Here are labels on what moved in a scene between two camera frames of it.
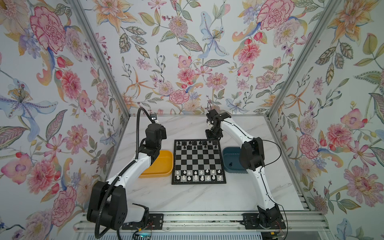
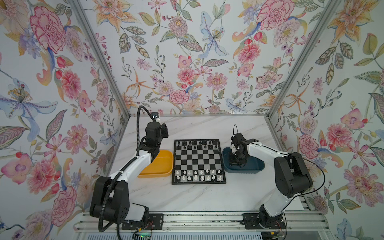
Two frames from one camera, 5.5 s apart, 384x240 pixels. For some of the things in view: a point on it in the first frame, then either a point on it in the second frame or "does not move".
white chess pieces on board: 207,175 does not move
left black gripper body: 162,135 does not move
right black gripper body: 213,134 -> 235,159
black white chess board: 197,161 does not move
